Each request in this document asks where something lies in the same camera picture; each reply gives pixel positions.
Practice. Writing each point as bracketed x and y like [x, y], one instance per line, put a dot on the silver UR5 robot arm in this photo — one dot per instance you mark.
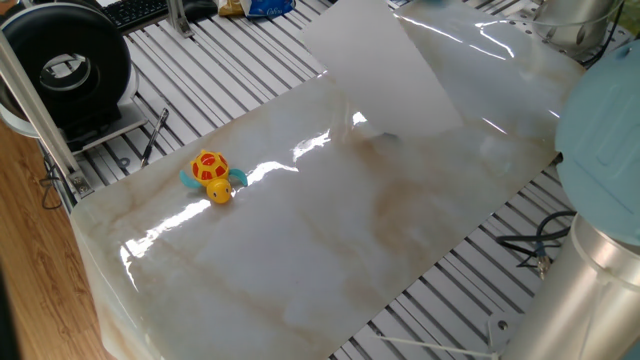
[600, 150]

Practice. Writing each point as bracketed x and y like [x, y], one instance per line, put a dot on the marble pattern table mat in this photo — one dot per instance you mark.
[325, 240]

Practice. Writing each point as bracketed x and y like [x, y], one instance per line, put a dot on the yellow orange toy turtle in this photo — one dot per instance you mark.
[210, 170]

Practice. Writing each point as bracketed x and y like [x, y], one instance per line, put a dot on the black pen tool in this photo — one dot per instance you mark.
[152, 140]

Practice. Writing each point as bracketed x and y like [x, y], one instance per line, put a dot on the blue snack bag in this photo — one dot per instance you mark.
[267, 7]

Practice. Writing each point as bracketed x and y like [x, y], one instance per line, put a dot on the yellow snack bag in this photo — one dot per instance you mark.
[230, 7]

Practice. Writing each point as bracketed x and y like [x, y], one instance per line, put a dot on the white zip tie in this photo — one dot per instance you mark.
[435, 346]

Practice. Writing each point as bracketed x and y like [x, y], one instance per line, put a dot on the black computer mouse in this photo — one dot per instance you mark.
[200, 9]

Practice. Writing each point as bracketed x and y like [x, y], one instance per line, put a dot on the bolted silver corner plate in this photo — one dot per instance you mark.
[522, 35]

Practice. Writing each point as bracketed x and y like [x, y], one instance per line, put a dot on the black computer keyboard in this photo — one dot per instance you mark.
[135, 12]

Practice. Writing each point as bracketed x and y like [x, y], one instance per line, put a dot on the aluminium upright post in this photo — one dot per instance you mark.
[179, 20]

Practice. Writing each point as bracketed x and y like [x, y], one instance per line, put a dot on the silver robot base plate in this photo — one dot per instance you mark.
[502, 330]

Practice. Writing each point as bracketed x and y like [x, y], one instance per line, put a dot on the metal corner bracket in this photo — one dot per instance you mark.
[81, 184]

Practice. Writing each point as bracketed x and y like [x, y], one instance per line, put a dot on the aluminium frame rail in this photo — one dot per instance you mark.
[35, 110]

